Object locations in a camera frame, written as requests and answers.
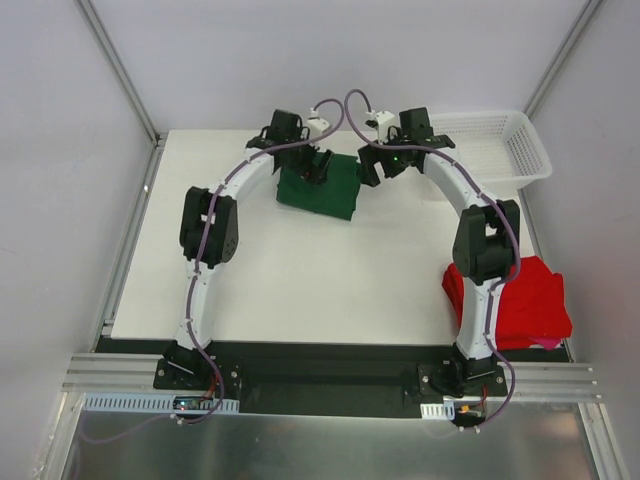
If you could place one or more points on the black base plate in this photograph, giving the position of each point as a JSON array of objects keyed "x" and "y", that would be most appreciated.
[{"x": 373, "y": 402}]

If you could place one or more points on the left white cable duct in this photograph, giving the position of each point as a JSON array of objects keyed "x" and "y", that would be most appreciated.
[{"x": 156, "y": 404}]

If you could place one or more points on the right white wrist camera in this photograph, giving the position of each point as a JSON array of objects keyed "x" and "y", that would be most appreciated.
[{"x": 383, "y": 122}]

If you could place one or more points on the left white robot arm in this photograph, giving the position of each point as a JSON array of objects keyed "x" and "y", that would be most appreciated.
[{"x": 209, "y": 233}]

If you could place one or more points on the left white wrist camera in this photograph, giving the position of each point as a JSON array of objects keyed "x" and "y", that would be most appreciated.
[{"x": 316, "y": 125}]

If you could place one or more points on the right white cable duct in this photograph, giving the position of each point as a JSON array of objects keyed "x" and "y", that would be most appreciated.
[{"x": 444, "y": 411}]

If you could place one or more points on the green t shirt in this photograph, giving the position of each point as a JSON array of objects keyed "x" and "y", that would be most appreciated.
[{"x": 336, "y": 197}]

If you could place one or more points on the red folded t shirt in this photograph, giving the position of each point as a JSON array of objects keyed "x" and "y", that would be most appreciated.
[{"x": 504, "y": 305}]

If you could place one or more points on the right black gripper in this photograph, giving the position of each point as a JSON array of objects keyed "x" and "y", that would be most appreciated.
[{"x": 376, "y": 164}]

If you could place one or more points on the aluminium frame rail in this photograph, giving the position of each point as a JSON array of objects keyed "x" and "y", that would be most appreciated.
[{"x": 529, "y": 381}]

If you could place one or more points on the white plastic basket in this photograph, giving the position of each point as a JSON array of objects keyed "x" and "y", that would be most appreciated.
[{"x": 500, "y": 149}]

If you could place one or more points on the white cable duct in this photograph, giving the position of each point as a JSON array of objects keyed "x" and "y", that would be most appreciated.
[
  {"x": 156, "y": 404},
  {"x": 444, "y": 411}
]

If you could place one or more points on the pink folded t shirt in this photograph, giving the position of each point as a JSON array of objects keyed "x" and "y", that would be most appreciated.
[{"x": 547, "y": 343}]

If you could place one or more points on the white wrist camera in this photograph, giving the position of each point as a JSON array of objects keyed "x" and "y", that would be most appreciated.
[
  {"x": 383, "y": 122},
  {"x": 316, "y": 125}
]

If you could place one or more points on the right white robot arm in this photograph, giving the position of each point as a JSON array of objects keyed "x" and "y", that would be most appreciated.
[{"x": 485, "y": 251}]

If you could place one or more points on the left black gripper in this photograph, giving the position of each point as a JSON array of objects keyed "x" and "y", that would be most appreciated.
[{"x": 310, "y": 163}]

